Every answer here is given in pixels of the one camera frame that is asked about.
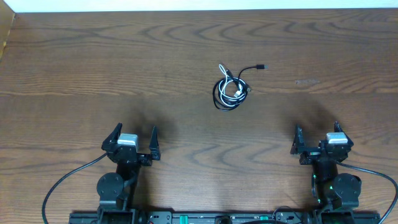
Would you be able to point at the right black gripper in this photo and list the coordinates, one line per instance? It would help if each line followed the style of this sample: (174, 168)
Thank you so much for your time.
(298, 147)

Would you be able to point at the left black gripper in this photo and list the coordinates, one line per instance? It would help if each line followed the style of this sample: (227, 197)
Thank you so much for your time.
(131, 155)

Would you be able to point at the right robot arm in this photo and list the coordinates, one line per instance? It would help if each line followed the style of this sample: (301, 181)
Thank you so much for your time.
(331, 188)

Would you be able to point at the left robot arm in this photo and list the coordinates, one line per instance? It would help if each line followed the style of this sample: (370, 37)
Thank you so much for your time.
(116, 189)

